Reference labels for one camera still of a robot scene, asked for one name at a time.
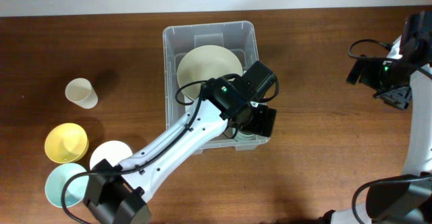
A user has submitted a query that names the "grey plastic cup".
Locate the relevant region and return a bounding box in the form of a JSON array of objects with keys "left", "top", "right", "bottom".
[{"left": 234, "top": 131, "right": 257, "bottom": 142}]

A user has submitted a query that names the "cream plate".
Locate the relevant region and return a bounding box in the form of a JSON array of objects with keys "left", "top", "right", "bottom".
[{"left": 177, "top": 45, "right": 243, "bottom": 87}]

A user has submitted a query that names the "cream plastic cup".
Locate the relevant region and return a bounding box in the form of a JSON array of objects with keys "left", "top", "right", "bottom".
[{"left": 65, "top": 78, "right": 99, "bottom": 109}]

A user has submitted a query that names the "yellow small bowl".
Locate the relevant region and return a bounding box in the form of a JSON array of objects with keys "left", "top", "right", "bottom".
[{"left": 44, "top": 123, "right": 89, "bottom": 164}]

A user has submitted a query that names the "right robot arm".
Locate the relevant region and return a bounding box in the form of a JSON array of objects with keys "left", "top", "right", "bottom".
[{"left": 319, "top": 10, "right": 431, "bottom": 223}]

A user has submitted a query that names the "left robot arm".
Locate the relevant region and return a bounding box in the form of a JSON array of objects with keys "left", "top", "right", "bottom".
[{"left": 84, "top": 61, "right": 279, "bottom": 223}]

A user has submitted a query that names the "clear plastic storage bin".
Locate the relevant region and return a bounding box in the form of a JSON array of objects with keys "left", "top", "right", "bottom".
[{"left": 162, "top": 21, "right": 271, "bottom": 155}]

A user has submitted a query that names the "mint green small bowl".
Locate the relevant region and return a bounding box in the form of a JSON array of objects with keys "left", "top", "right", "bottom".
[{"left": 45, "top": 163, "right": 89, "bottom": 208}]

